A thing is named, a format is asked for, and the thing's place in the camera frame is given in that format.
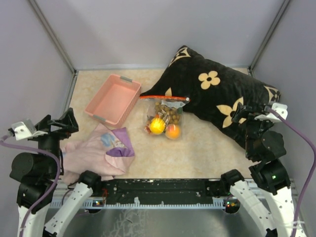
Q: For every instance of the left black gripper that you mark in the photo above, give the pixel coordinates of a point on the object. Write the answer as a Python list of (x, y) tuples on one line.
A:
[(68, 122)]

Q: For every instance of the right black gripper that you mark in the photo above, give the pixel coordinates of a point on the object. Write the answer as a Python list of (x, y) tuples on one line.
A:
[(249, 113)]

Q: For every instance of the brown longan bunch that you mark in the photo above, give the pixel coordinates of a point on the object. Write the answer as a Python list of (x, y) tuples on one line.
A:
[(170, 115)]

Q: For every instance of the clear zip bag orange zipper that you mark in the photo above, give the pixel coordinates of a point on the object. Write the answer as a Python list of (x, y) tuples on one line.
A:
[(172, 101)]

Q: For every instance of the yellow lemon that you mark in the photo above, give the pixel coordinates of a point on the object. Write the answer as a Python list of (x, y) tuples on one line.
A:
[(157, 126)]

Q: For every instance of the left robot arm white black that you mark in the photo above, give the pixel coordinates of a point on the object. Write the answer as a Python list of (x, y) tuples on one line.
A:
[(38, 169)]

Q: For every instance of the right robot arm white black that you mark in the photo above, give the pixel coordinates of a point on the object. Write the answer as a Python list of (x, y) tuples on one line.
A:
[(264, 148)]

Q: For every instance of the black pillow cream flowers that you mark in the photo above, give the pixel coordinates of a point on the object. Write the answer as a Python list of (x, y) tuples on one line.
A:
[(214, 90)]

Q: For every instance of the pink purple cloth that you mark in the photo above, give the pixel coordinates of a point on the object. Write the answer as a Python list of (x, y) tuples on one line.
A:
[(108, 153)]

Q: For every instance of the pink plastic basket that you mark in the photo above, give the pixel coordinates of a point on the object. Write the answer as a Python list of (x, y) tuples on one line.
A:
[(114, 100)]

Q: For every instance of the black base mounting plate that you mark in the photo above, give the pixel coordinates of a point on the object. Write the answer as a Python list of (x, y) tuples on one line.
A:
[(166, 191)]

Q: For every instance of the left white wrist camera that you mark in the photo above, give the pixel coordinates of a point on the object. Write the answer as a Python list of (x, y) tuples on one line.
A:
[(25, 129)]

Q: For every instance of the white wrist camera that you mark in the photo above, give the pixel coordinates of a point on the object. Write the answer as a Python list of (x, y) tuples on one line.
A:
[(272, 112), (25, 129)]

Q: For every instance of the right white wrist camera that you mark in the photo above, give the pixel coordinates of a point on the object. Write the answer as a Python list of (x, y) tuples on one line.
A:
[(272, 112)]

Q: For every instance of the aluminium frame rail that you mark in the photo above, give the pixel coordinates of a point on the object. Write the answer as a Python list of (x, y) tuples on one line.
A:
[(62, 188)]

